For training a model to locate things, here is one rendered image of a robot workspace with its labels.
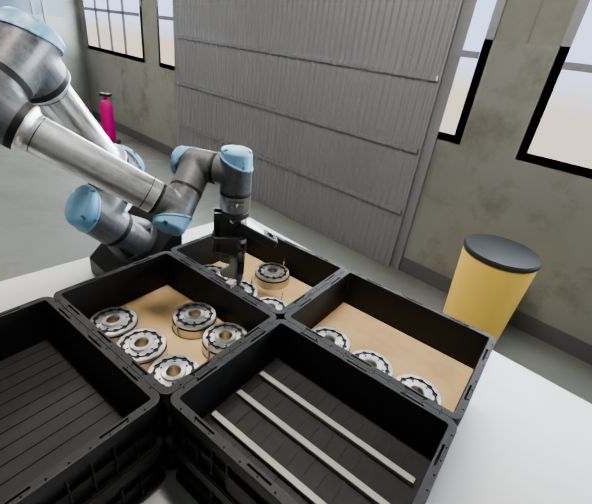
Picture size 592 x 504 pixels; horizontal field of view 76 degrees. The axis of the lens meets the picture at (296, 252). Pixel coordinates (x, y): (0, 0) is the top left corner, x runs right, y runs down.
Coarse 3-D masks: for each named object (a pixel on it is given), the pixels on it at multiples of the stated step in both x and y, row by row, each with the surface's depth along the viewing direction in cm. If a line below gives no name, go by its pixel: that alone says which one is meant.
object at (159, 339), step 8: (144, 328) 86; (128, 336) 83; (152, 336) 84; (160, 336) 84; (120, 344) 81; (128, 344) 81; (160, 344) 82; (128, 352) 79; (136, 352) 79; (144, 352) 79; (152, 352) 80; (160, 352) 80; (136, 360) 77; (144, 360) 78
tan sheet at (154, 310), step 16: (160, 288) 104; (128, 304) 97; (144, 304) 98; (160, 304) 98; (176, 304) 99; (144, 320) 92; (160, 320) 93; (176, 336) 89; (176, 352) 85; (192, 352) 85
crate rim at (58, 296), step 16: (160, 256) 101; (176, 256) 101; (112, 272) 91; (64, 288) 84; (224, 288) 91; (64, 304) 79; (256, 304) 87; (80, 320) 76; (272, 320) 83; (96, 336) 73; (224, 352) 73; (144, 368) 67; (160, 384) 65; (176, 384) 65; (160, 400) 64
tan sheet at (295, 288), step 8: (248, 256) 125; (216, 264) 118; (224, 264) 119; (248, 264) 121; (256, 264) 121; (248, 272) 117; (248, 280) 113; (296, 280) 116; (264, 288) 110; (288, 288) 112; (296, 288) 112; (304, 288) 113; (264, 296) 107; (272, 296) 107; (280, 296) 108; (288, 296) 108; (296, 296) 109
